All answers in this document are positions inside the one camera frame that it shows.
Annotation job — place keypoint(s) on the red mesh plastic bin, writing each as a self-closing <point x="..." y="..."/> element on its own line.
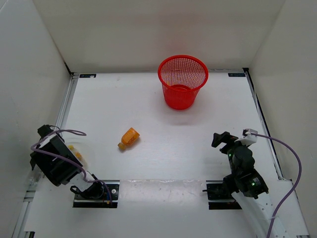
<point x="182" y="77"/>

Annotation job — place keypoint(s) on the clear bottle yellow cap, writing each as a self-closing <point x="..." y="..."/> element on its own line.
<point x="78" y="155"/>

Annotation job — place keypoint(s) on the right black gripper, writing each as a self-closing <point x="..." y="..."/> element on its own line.
<point x="224" y="137"/>

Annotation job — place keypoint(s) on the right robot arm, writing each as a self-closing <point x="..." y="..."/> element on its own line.
<point x="248" y="187"/>

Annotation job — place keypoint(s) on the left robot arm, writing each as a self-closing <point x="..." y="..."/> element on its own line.
<point x="63" y="164"/>

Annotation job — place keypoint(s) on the orange plastic bottle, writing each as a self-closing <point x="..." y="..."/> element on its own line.
<point x="128" y="139"/>

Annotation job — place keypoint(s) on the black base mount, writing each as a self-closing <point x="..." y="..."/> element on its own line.
<point x="218" y="199"/>
<point x="98" y="196"/>

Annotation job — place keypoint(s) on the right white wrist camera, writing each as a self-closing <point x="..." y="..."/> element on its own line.
<point x="249" y="137"/>

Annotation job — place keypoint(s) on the clear bottle blue cap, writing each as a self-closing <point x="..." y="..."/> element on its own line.
<point x="35" y="177"/>

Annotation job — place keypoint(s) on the left aluminium frame rail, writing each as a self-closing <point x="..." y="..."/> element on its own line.
<point x="28" y="197"/>

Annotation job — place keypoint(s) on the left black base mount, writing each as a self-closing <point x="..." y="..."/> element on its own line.
<point x="98" y="196"/>

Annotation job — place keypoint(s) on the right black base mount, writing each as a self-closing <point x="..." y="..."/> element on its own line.
<point x="218" y="199"/>

